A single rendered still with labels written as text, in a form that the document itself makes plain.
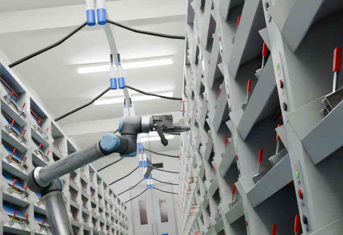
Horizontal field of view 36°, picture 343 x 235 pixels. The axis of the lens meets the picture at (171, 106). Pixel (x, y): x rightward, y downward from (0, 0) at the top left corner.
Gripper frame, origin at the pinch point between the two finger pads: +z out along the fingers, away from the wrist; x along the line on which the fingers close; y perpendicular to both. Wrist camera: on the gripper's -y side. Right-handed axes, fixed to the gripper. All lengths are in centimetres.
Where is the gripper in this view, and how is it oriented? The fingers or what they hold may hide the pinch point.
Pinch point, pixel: (188, 129)
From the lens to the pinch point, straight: 282.9
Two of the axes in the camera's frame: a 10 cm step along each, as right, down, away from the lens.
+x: 0.1, 2.8, 9.6
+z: 10.0, 0.2, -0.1
